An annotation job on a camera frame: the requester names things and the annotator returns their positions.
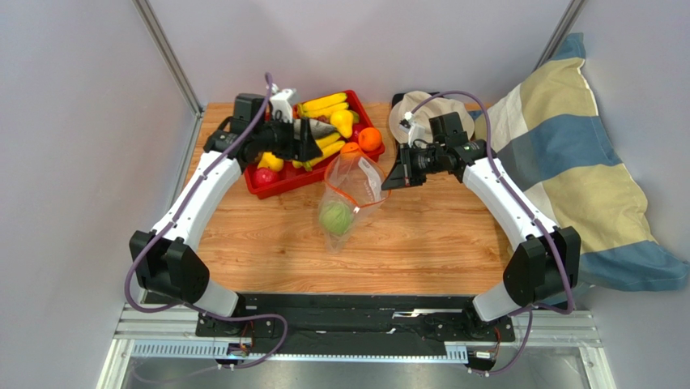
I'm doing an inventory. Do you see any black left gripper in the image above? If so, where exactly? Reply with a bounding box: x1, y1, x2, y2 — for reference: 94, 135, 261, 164
253, 114, 322, 163

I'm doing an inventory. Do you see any grey fish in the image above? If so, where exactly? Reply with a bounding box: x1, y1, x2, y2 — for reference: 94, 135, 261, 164
293, 118, 339, 140

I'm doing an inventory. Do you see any clear zip top bag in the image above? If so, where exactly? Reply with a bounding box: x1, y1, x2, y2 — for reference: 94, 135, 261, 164
317, 151, 391, 252

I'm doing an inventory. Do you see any red apple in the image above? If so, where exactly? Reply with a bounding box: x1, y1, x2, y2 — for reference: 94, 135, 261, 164
253, 168, 280, 188

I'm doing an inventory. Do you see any green cabbage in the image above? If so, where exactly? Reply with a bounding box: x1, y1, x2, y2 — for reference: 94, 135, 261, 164
318, 201, 353, 236

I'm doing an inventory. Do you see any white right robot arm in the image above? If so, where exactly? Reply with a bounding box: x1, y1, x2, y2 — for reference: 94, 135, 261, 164
382, 112, 581, 323

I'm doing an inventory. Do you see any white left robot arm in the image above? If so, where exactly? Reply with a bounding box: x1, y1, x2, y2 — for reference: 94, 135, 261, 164
125, 85, 322, 318

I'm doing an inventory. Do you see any small orange tangerine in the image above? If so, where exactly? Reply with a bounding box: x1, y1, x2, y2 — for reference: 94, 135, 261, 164
339, 142, 360, 154

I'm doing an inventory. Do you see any yellow pear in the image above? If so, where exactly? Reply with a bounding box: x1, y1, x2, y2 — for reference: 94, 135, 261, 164
330, 109, 354, 139

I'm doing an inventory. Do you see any yellow banana in tray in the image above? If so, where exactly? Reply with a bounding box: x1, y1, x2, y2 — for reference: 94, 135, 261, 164
296, 92, 349, 118

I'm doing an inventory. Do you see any red plastic tray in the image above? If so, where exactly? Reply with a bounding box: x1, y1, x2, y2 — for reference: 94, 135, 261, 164
243, 90, 376, 199

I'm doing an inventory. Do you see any orange fruit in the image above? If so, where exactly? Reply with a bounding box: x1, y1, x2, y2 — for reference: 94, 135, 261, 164
357, 127, 383, 152

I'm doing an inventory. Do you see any beige bucket hat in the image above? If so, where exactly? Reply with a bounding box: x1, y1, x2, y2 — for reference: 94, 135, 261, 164
388, 92, 475, 143

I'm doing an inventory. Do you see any black object under hat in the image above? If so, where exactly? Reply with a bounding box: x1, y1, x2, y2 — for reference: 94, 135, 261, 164
390, 91, 438, 106

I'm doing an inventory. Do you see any striped pillow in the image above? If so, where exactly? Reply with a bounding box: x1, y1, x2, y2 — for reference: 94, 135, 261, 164
472, 33, 689, 292

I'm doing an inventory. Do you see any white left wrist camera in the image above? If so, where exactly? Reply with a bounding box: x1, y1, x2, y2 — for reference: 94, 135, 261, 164
269, 86, 299, 123

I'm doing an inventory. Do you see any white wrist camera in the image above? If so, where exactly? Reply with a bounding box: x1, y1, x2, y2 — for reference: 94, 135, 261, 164
269, 86, 299, 123
398, 112, 426, 147

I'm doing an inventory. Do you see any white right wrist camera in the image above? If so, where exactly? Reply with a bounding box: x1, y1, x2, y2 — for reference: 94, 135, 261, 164
398, 112, 426, 147

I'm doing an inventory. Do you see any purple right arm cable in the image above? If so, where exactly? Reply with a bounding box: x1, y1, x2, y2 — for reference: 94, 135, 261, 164
409, 90, 576, 377

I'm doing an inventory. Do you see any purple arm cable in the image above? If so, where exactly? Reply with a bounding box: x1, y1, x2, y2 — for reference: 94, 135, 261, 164
123, 72, 289, 374
409, 90, 576, 377

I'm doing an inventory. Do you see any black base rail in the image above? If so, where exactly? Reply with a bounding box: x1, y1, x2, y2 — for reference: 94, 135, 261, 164
195, 293, 516, 357

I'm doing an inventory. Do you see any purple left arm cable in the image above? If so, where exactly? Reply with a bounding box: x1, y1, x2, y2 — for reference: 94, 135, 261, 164
123, 72, 289, 374

